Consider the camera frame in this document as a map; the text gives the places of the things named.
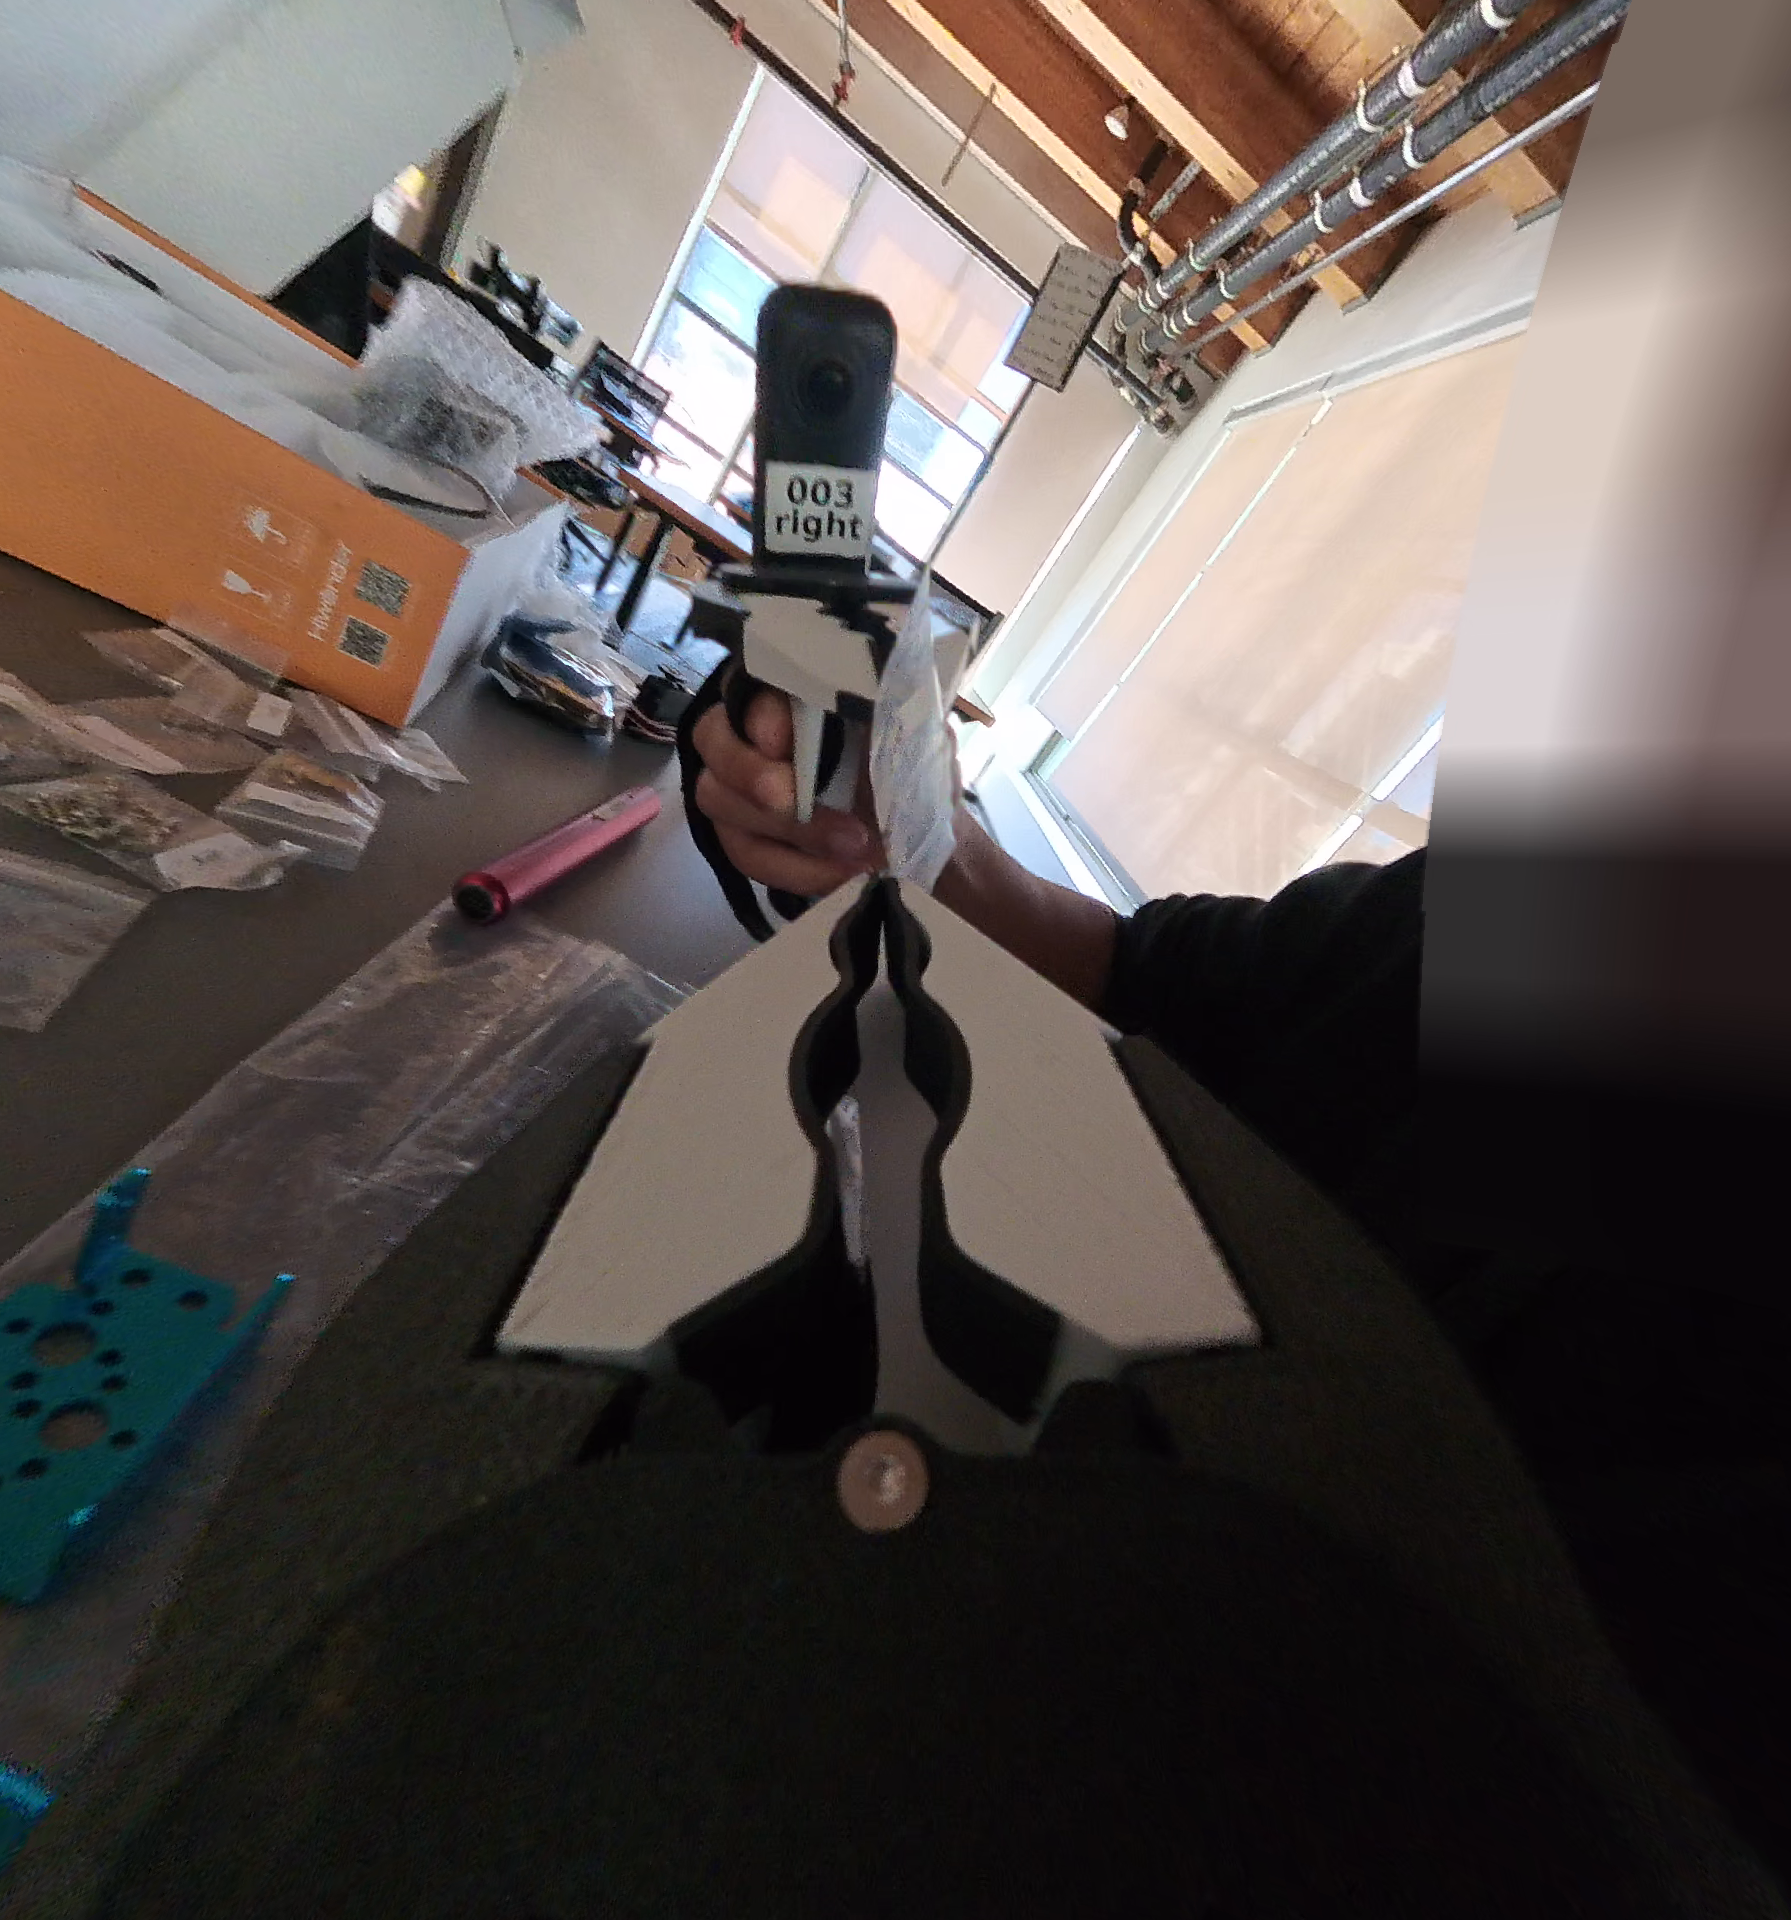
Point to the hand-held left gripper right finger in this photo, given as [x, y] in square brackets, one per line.
[1090, 1198]

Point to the person's right forearm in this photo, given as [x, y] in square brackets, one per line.
[1032, 914]

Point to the wooden background table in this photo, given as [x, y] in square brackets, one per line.
[718, 518]

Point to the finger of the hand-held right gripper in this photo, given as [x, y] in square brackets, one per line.
[794, 646]
[946, 649]

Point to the bag of coloured parts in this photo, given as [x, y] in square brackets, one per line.
[565, 675]

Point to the large clear plastic bag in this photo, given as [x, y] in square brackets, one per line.
[388, 1081]

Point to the person's right hand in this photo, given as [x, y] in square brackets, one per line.
[778, 820]

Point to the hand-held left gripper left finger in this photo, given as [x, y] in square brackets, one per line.
[640, 1198]

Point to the hanging white sign board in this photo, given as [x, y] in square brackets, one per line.
[1058, 315]

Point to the pile of small screw bags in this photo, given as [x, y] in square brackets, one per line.
[87, 809]

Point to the pink metal cylinder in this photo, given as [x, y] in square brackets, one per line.
[550, 861]

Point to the beige roller blind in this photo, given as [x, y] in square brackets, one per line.
[899, 240]
[1287, 626]

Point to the orange cardboard box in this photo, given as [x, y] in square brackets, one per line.
[161, 495]

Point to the black office chair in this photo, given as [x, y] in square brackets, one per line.
[621, 394]

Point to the dark desk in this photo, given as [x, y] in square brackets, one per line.
[388, 867]

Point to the white foam box insert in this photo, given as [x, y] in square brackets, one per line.
[23, 211]

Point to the grey ceiling pipes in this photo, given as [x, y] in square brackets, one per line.
[1287, 198]

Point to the bubble wrap bundle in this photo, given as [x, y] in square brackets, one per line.
[447, 390]

